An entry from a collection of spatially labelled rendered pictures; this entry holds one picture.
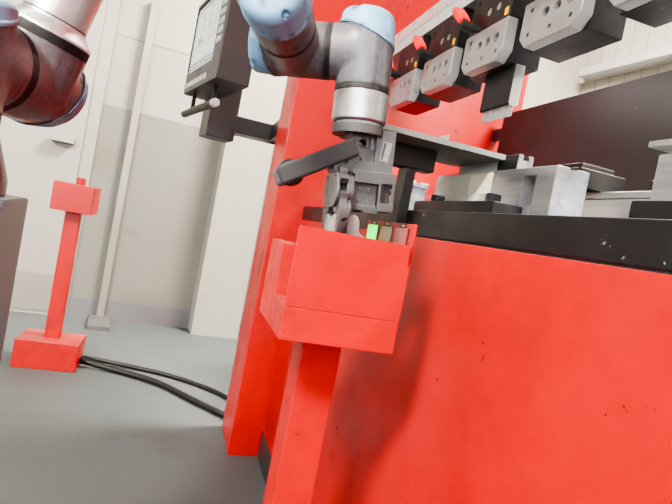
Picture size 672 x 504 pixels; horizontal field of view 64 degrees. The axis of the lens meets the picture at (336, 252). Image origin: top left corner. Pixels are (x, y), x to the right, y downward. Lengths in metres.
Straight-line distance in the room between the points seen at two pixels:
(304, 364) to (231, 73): 1.33
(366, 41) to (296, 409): 0.52
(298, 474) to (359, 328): 0.25
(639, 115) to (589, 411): 1.11
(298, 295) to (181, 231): 2.95
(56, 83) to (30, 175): 2.74
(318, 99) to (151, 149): 1.91
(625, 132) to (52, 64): 1.30
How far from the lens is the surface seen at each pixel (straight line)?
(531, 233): 0.67
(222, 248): 3.50
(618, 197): 1.14
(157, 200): 3.60
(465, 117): 2.07
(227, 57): 1.96
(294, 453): 0.84
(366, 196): 0.73
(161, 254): 3.62
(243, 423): 1.94
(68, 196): 2.52
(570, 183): 0.88
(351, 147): 0.73
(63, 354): 2.61
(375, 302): 0.72
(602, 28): 0.95
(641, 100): 1.60
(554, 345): 0.62
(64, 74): 0.87
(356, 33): 0.76
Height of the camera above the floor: 0.81
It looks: 2 degrees down
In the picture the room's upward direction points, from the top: 11 degrees clockwise
